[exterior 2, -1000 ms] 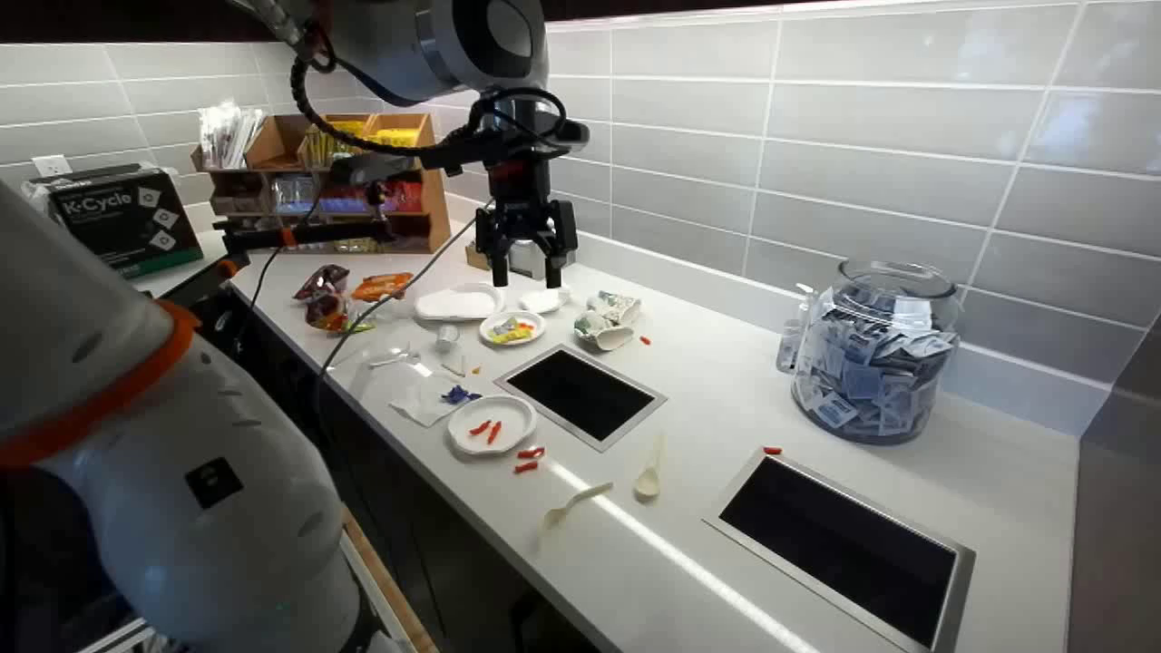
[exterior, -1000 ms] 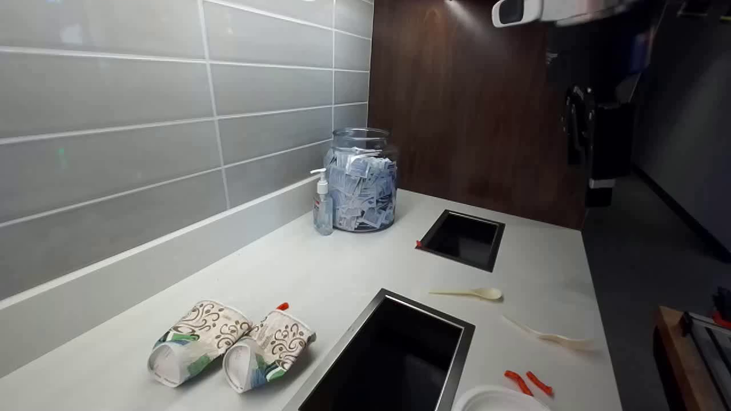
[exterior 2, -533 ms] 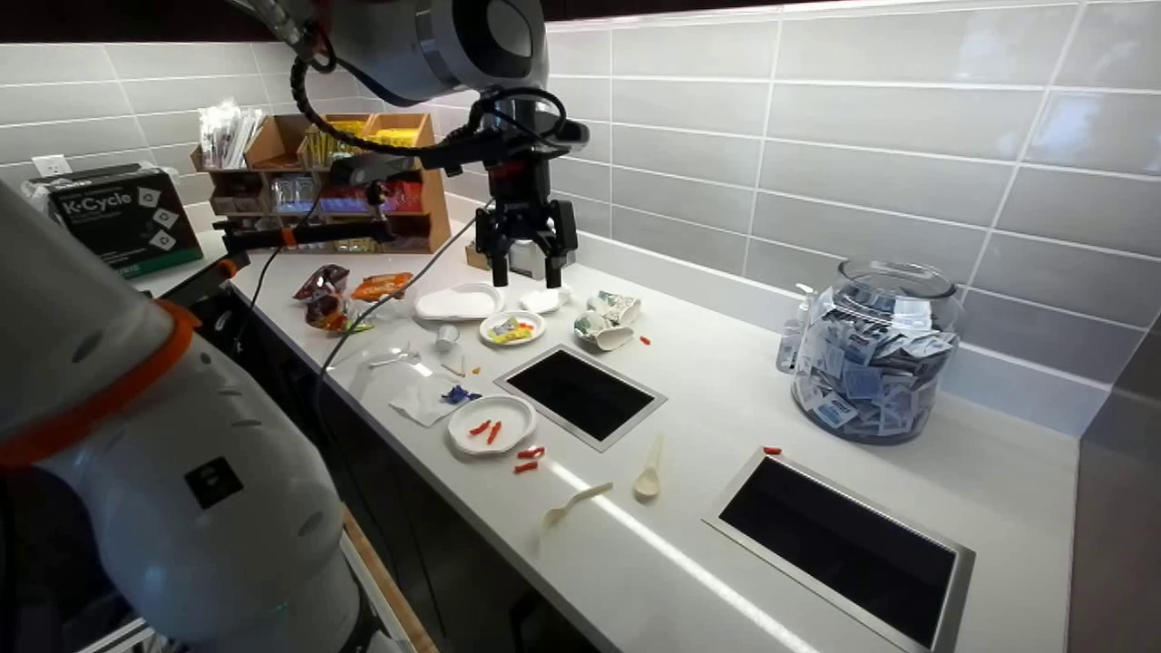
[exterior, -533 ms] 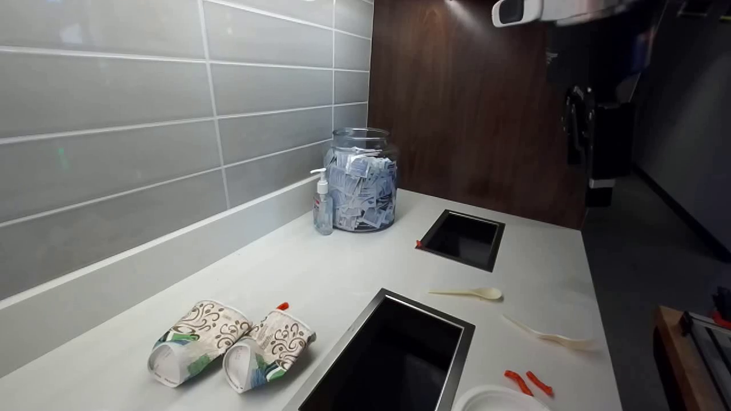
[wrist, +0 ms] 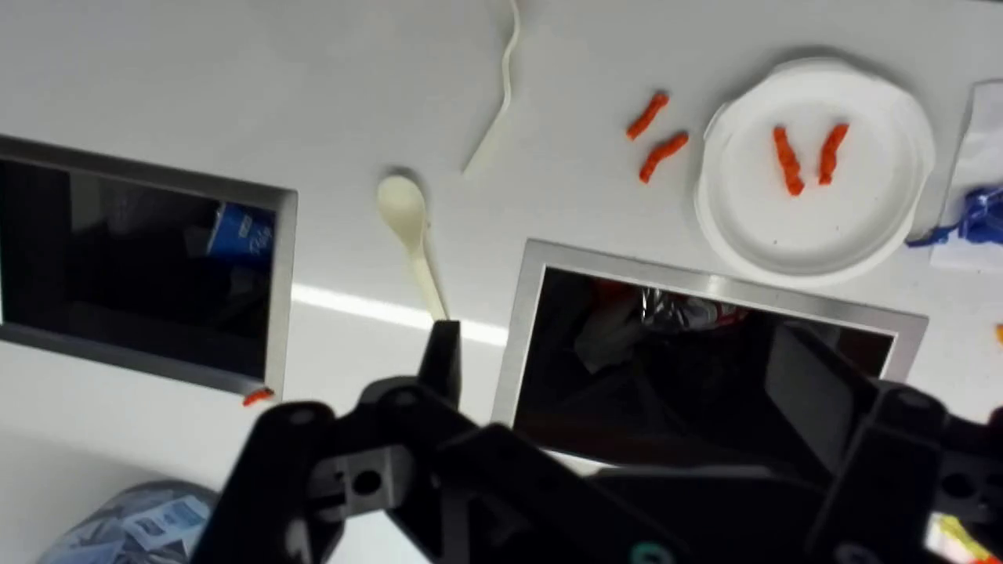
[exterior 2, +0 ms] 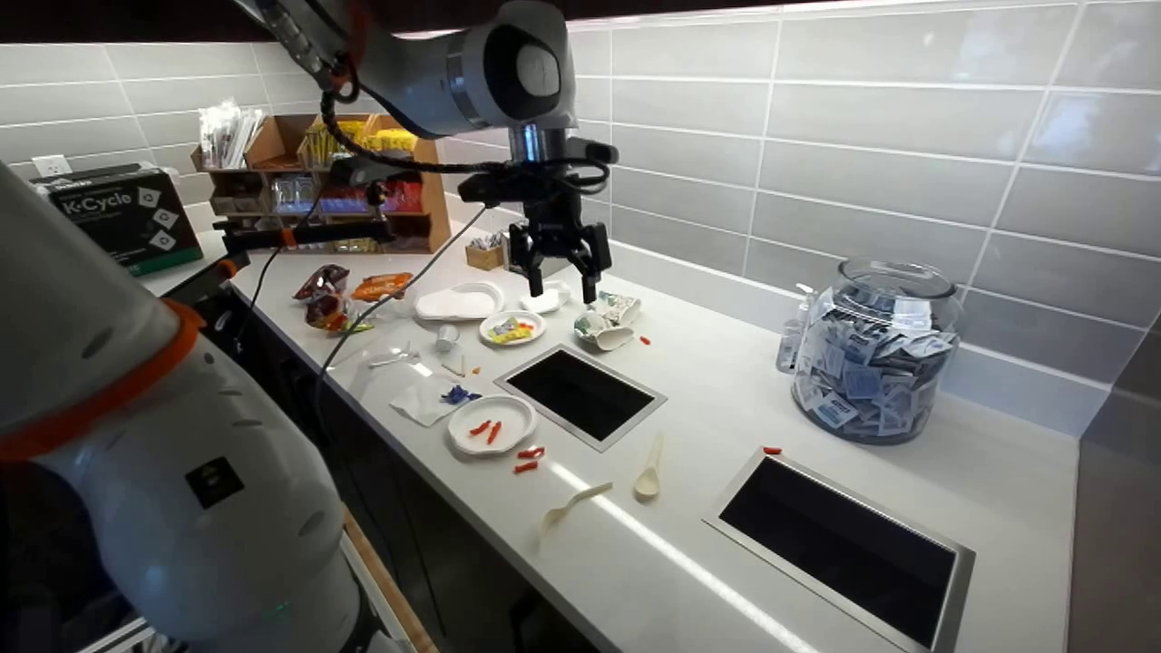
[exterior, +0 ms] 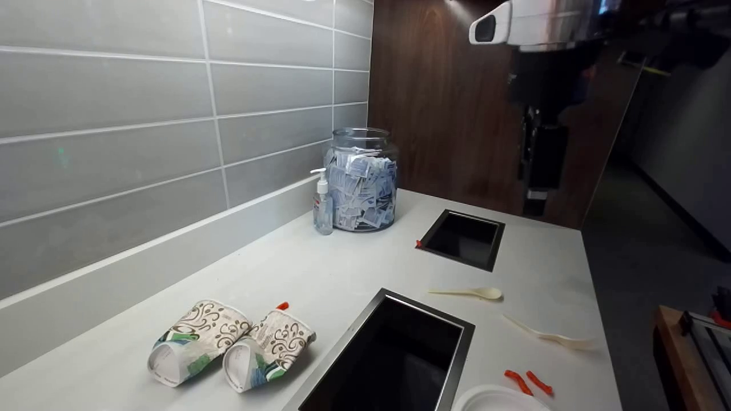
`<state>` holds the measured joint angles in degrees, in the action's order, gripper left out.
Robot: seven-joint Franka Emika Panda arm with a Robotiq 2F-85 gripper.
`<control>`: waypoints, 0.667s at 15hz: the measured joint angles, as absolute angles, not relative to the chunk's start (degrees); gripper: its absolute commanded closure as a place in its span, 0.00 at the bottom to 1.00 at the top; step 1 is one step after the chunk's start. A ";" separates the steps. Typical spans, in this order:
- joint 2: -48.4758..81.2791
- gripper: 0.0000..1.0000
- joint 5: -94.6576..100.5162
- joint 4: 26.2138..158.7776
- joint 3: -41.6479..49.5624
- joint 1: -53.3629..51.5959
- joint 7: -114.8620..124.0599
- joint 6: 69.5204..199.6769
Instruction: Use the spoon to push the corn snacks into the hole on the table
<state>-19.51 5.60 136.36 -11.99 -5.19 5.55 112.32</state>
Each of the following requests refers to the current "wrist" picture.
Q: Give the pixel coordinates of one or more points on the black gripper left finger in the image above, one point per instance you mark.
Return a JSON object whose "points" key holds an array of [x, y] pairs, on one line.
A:
{"points": [[442, 362]]}

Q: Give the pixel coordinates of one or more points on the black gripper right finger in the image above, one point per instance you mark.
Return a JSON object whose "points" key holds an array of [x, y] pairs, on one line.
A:
{"points": [[827, 418]]}

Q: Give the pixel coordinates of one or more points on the cream plastic spoon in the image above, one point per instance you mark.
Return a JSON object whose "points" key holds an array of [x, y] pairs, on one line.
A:
{"points": [[402, 208]]}

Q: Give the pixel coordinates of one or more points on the orange corn snack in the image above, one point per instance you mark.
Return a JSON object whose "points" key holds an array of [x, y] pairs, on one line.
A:
{"points": [[257, 394], [831, 150], [647, 114], [787, 157], [663, 157]]}

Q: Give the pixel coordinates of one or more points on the steel framed counter hole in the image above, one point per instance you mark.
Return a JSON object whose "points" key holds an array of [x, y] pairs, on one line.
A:
{"points": [[281, 291], [628, 267]]}

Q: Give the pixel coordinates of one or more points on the plate with yellow food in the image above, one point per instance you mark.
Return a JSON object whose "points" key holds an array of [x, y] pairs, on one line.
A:
{"points": [[960, 539]]}

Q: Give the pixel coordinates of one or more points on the small orange snack piece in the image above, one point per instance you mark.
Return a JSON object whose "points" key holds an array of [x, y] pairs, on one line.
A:
{"points": [[999, 334]]}

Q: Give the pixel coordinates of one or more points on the white paper plate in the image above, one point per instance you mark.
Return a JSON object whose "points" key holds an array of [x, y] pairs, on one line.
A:
{"points": [[815, 223]]}

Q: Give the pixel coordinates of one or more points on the clear plastic bag with blue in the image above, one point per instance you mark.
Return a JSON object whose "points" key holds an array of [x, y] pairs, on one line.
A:
{"points": [[983, 214]]}

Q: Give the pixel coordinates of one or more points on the glass jar with blue packets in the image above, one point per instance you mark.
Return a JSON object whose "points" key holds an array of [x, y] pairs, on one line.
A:
{"points": [[136, 522]]}

